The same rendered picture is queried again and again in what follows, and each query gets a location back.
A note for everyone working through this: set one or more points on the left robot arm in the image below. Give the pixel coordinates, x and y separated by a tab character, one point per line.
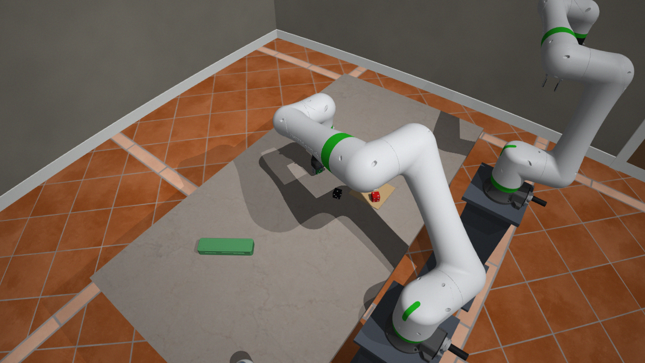
410	151

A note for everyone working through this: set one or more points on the tan flat mat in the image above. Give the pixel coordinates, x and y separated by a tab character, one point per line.
384	192

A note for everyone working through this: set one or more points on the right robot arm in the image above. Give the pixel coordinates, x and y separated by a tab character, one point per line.
605	76

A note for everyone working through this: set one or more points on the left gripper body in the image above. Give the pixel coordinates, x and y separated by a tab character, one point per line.
316	164

